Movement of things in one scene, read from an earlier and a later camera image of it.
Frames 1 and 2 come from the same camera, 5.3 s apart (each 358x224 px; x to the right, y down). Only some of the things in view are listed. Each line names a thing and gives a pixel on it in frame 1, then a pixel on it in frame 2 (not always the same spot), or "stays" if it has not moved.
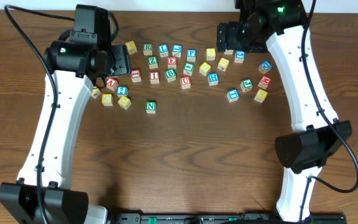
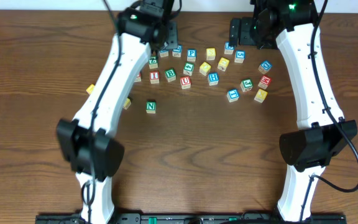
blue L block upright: (163, 50) stays
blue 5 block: (240, 56) stays
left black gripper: (120, 59) -> (171, 38)
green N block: (150, 107) stays
